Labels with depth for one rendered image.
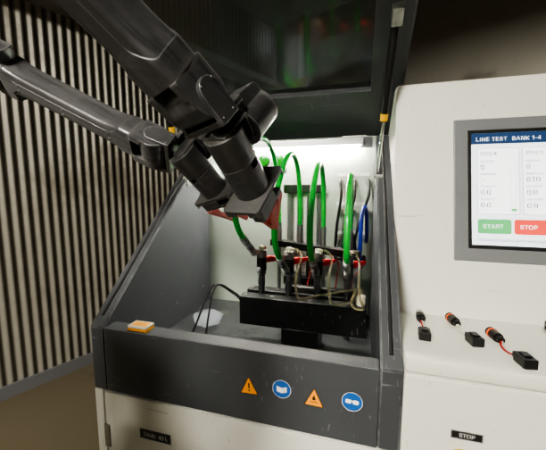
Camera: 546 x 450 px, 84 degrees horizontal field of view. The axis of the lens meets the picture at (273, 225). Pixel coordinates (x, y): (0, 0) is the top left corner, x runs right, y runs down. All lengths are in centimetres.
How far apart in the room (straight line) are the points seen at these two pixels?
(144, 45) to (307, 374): 59
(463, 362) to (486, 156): 49
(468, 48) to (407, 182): 250
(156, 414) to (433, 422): 59
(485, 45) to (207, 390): 309
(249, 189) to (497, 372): 51
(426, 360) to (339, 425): 21
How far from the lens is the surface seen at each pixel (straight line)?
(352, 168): 109
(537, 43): 324
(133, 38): 38
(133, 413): 92
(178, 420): 85
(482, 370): 67
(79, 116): 73
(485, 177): 90
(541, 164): 95
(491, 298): 88
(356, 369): 65
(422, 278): 84
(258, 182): 45
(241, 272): 122
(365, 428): 71
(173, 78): 38
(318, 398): 69
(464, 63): 325
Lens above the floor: 128
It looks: 7 degrees down
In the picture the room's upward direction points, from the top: straight up
